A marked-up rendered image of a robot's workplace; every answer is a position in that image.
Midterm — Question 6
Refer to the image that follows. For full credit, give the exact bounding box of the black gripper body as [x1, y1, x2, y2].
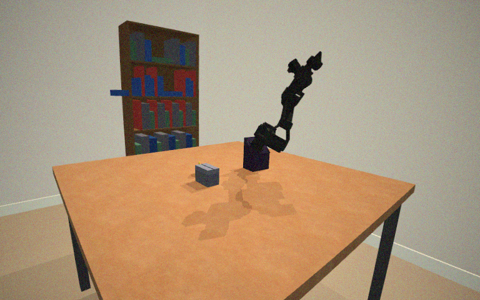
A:
[295, 56, 323, 77]

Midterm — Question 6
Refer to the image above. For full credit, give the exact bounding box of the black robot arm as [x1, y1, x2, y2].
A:
[250, 59, 313, 153]

